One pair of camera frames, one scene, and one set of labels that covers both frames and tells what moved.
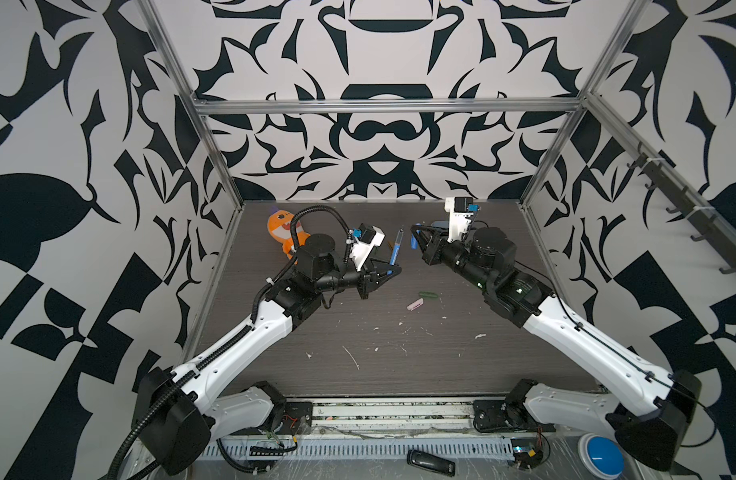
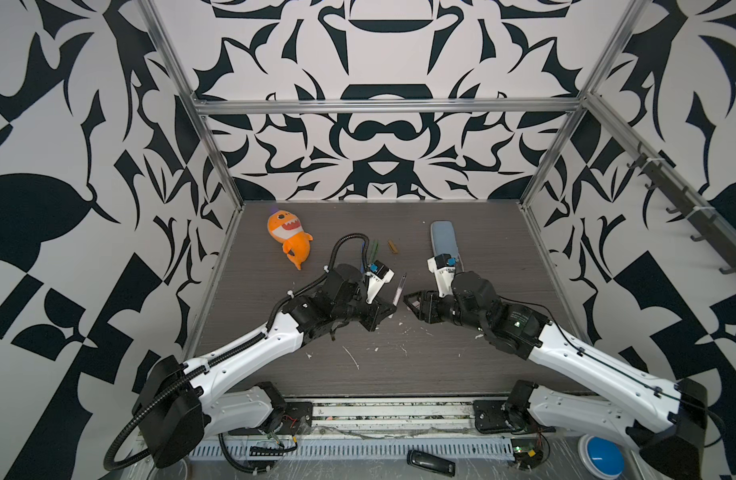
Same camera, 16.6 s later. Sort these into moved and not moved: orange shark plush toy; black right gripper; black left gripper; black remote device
Moved: black left gripper; black right gripper
Not moved: orange shark plush toy; black remote device
